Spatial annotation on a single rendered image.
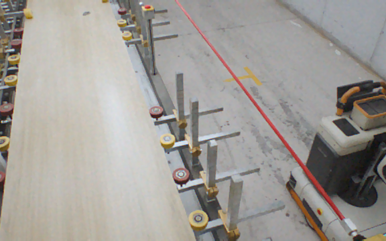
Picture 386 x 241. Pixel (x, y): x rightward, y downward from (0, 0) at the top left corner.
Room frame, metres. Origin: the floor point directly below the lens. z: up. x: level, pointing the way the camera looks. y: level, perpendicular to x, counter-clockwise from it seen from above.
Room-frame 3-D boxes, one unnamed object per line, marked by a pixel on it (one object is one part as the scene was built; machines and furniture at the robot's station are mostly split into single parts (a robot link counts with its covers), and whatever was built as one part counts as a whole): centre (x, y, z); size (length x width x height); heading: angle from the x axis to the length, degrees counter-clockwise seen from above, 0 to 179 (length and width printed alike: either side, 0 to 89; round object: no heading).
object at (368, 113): (1.51, -1.05, 0.87); 0.23 x 0.15 x 0.11; 109
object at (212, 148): (1.02, -0.07, 0.87); 0.04 x 0.04 x 0.48; 19
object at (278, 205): (0.84, -0.20, 0.81); 0.43 x 0.03 x 0.04; 109
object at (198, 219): (0.78, -0.01, 0.85); 0.08 x 0.08 x 0.11
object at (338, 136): (1.49, -1.05, 0.59); 0.55 x 0.34 x 0.83; 109
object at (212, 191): (1.04, -0.06, 0.80); 0.14 x 0.06 x 0.05; 19
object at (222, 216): (0.81, -0.14, 0.82); 0.14 x 0.06 x 0.05; 19
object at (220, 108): (1.55, 0.04, 0.82); 0.43 x 0.03 x 0.04; 109
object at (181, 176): (1.02, 0.07, 0.85); 0.08 x 0.08 x 0.11
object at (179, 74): (1.50, 0.09, 0.93); 0.04 x 0.04 x 0.48; 19
